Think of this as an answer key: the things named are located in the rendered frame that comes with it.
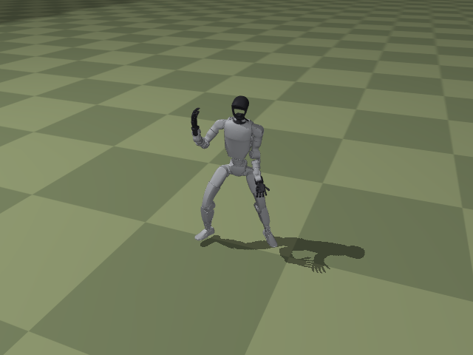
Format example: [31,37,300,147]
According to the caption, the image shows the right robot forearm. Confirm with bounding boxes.
[191,129,205,146]

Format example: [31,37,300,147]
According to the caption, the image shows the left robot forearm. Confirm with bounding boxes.
[251,157,261,181]

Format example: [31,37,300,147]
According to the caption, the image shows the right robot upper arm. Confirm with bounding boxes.
[201,119,227,149]

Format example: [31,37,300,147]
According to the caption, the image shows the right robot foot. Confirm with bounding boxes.
[194,227,214,240]

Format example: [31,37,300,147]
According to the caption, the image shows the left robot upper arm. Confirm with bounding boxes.
[249,124,264,159]

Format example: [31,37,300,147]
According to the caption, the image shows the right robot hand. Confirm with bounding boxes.
[191,108,200,136]

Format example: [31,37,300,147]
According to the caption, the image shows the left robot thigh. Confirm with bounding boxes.
[245,166,266,212]

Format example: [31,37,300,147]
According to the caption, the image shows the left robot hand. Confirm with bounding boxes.
[254,176,270,197]

